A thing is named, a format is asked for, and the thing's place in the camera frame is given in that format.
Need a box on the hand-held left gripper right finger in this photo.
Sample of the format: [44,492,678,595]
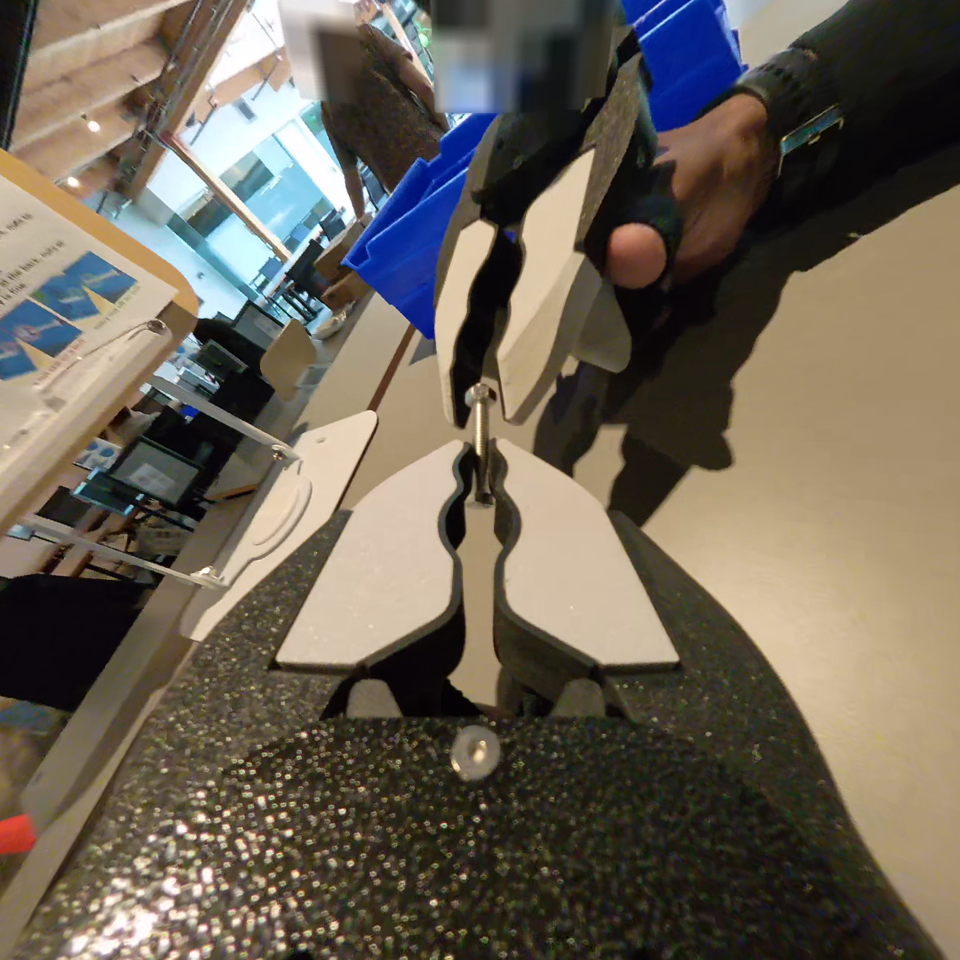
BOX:
[493,437,682,671]

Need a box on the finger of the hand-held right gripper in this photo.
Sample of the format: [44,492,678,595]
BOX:
[435,219,520,429]
[495,150,633,423]

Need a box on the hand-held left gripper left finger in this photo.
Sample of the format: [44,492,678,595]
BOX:
[274,439,465,672]

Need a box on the blue plastic bin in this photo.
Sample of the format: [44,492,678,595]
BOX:
[341,0,745,363]

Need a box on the silver bolt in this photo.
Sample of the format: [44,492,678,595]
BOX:
[471,401,498,505]

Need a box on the person's right forearm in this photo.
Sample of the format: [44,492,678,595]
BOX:
[738,0,960,241]

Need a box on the person's right hand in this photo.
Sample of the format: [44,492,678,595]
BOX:
[606,96,777,292]

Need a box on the white rounded board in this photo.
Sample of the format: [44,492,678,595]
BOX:
[182,410,378,642]

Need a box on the wrist watch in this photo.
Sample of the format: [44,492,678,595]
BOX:
[778,103,847,157]

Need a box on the printed instruction sheet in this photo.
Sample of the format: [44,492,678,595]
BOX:
[0,176,179,481]

